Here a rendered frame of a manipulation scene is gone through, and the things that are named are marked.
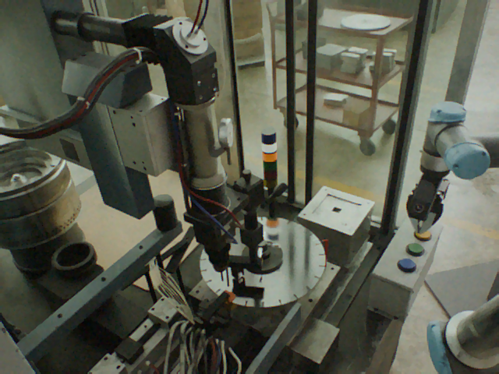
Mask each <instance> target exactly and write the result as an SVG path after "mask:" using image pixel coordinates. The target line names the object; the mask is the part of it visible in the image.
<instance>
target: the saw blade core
mask: <svg viewBox="0 0 499 374"><path fill-rule="evenodd" d="M275 219H276V217H262V220H261V217H258V221H259V222H260V223H262V224H263V226H264V231H265V232H266V234H265V238H264V240H265V241H269V242H274V243H276V244H279V245H280V247H281V249H282V252H284V259H283V260H282V262H281V264H280V266H278V267H277V268H276V270H273V271H271V272H266V273H257V272H253V271H250V270H244V274H245V275H242V276H241V277H240V278H239V279H238V280H236V279H235V278H234V277H233V276H232V272H231V267H229V268H228V276H229V284H230V287H228V282H227V274H226V271H224V272H222V274H223V281H222V280H221V273H218V272H216V271H215V270H214V268H213V264H212V263H209V261H208V256H207V255H206V253H205V251H204V249H203V251H202V256H201V259H200V269H201V273H202V276H203V279H204V281H205V282H207V283H206V285H207V286H208V287H209V288H210V289H211V290H212V291H213V292H214V293H216V292H217V293H216V294H217V295H218V296H219V295H220V293H222V292H223V291H224V290H228V291H230V292H232V293H234V294H235V297H234V298H233V299H232V300H231V303H233V304H236V305H242V306H245V304H246V307H253V308H263V304H262V303H264V308H267V307H275V306H279V305H280V302H279V300H280V301H281V304H282V305H285V304H288V303H290V302H294V301H295V300H297V299H300V298H301V297H302V296H304V295H305V294H306V293H308V292H309V291H310V290H311V289H313V288H314V287H315V286H316V285H317V282H318V281H319V280H320V278H321V276H322V274H323V272H324V265H325V255H324V249H323V247H322V245H321V243H320V242H319V240H316V241H313V239H314V238H316V237H317V236H316V235H315V234H314V233H313V232H310V231H309V230H307V229H306V228H304V227H303V226H301V224H297V223H296V222H293V221H290V222H289V220H286V219H281V218H277V219H276V221H275ZM288 222H289V224H288ZM300 228H301V229H300ZM308 235H310V236H308ZM234 238H235V240H236V241H237V242H238V245H235V244H231V250H230V251H229V255H231V256H242V251H243V250H244V248H245V247H246V245H243V244H242V243H241V234H240V228H236V229H235V236H234ZM319 255H320V256H319ZM202 259H205V260H202ZM205 270H206V271H205ZM202 271H203V272H202ZM306 287H308V288H306ZM219 290H220V291H219ZM295 295H296V296H295ZM296 297H297V299H296ZM246 302H247V303H246Z"/></svg>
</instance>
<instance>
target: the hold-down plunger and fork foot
mask: <svg viewBox="0 0 499 374"><path fill-rule="evenodd" d="M248 248H249V247H248ZM263 263H264V261H263V258H261V257H259V256H258V246H257V247H256V248H253V249H251V248H249V256H231V255H230V260H229V261H228V267H231V272H232V276H233V277H234V278H235V279H236V280H238V279H239V276H238V270H240V271H241V272H242V275H245V274H244V270H262V267H263Z"/></svg>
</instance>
